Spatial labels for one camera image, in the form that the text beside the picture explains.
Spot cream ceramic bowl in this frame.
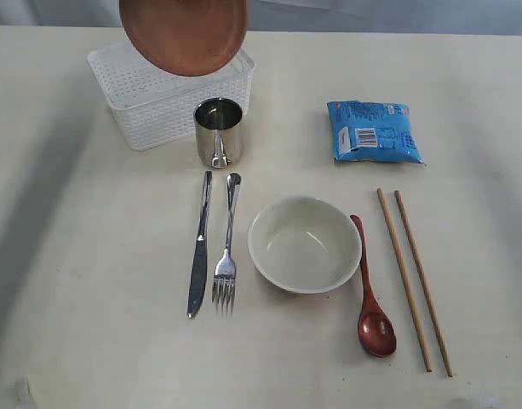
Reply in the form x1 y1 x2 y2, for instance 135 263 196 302
247 196 362 295

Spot steel cutlery handle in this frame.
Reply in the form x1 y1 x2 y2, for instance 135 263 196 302
212 173 241 315
186 170 212 320

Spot shiny stainless steel cup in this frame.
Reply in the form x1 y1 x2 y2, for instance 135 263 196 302
193 97 244 169

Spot light wooden chopstick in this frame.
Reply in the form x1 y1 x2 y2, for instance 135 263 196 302
376 187 433 372

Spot blue snack packet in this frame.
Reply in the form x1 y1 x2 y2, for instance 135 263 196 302
327 101 424 164

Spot dark-tipped wooden chopstick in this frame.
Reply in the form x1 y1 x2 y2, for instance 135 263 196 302
394 190 454 377

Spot dark red wooden spoon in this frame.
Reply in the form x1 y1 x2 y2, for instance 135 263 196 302
350 215 397 358

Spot brown wooden plate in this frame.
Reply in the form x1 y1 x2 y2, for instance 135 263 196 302
118 0 249 77

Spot white perforated plastic basket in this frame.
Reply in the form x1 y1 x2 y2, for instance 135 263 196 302
87 41 255 151

